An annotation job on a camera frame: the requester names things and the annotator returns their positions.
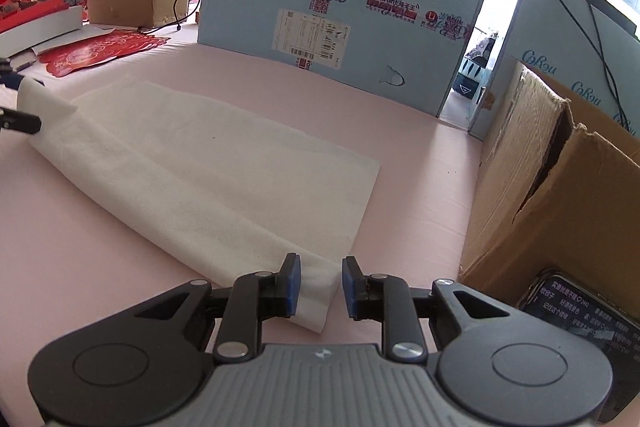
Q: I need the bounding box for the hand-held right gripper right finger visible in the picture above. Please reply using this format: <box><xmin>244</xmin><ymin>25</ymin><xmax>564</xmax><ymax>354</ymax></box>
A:
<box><xmin>341</xmin><ymin>256</ymin><xmax>531</xmax><ymax>364</ymax></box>

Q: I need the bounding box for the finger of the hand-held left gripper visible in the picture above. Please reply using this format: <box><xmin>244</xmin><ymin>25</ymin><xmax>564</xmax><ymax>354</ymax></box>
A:
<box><xmin>0</xmin><ymin>106</ymin><xmax>42</xmax><ymax>134</ymax></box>
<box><xmin>0</xmin><ymin>59</ymin><xmax>23</xmax><ymax>92</ymax></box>

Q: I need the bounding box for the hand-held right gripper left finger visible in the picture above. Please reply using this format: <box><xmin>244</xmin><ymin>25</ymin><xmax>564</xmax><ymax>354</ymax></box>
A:
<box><xmin>100</xmin><ymin>253</ymin><xmax>304</xmax><ymax>364</ymax></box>

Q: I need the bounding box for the white non-woven shopping bag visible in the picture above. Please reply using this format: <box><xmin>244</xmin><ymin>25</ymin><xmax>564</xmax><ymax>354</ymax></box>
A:
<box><xmin>17</xmin><ymin>74</ymin><xmax>382</xmax><ymax>335</ymax></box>

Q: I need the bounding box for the red and white flat box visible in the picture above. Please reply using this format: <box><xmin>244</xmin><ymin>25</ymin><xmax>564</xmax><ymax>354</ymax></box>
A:
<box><xmin>0</xmin><ymin>0</ymin><xmax>91</xmax><ymax>58</ymax></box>

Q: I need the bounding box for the red paper cutting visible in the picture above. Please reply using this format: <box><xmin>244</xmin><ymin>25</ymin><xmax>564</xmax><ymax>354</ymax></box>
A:
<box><xmin>37</xmin><ymin>32</ymin><xmax>171</xmax><ymax>78</ymax></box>

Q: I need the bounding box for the torn brown cardboard box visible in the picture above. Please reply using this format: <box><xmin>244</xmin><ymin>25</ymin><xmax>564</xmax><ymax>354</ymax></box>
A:
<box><xmin>457</xmin><ymin>61</ymin><xmax>640</xmax><ymax>308</ymax></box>

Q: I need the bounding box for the patterned blue and white box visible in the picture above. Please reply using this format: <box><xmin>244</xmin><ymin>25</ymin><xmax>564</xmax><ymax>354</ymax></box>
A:
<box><xmin>452</xmin><ymin>56</ymin><xmax>490</xmax><ymax>100</ymax></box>

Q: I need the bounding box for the large taped blue cardboard box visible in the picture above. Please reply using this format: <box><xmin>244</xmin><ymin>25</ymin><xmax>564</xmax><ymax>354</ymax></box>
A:
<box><xmin>196</xmin><ymin>0</ymin><xmax>496</xmax><ymax>118</ymax></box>

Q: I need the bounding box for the black smartphone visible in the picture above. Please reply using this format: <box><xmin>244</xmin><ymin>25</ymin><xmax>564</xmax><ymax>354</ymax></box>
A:
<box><xmin>516</xmin><ymin>267</ymin><xmax>640</xmax><ymax>425</ymax></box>

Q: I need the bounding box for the blue box with script print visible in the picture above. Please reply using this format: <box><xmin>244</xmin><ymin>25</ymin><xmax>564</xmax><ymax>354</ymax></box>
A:
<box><xmin>467</xmin><ymin>0</ymin><xmax>640</xmax><ymax>142</ymax></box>

